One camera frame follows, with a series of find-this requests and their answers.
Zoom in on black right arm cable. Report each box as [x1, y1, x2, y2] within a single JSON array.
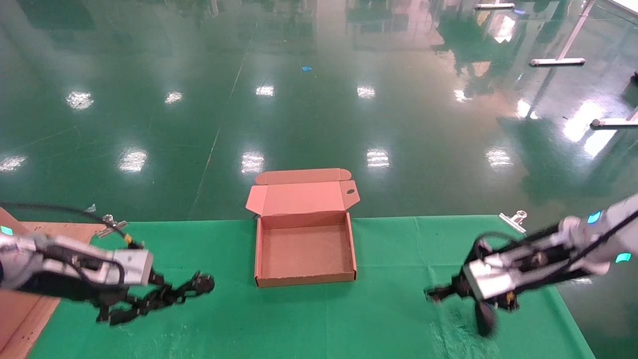
[[474, 209, 638, 295]]

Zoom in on silver binder clip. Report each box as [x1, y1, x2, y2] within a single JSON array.
[[96, 214, 128, 239], [499, 210, 528, 234]]

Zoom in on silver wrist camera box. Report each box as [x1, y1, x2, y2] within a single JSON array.
[[464, 254, 520, 301], [112, 249, 154, 286]]

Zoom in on black corded computer mouse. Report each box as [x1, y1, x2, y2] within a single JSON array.
[[475, 301, 499, 338]]

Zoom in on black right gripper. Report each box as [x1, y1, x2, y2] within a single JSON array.
[[426, 274, 520, 312]]

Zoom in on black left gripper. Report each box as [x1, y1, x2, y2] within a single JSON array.
[[75, 272, 197, 326]]

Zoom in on green table cloth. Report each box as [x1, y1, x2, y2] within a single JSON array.
[[27, 215, 596, 359]]

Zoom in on open brown cardboard box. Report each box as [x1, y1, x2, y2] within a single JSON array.
[[245, 168, 360, 288]]

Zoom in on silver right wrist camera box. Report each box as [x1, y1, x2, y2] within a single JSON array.
[[464, 254, 520, 301]]

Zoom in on black power cable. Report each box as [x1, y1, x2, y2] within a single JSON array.
[[164, 272, 216, 306]]

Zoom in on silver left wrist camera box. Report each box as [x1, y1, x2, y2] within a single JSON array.
[[112, 249, 154, 286]]

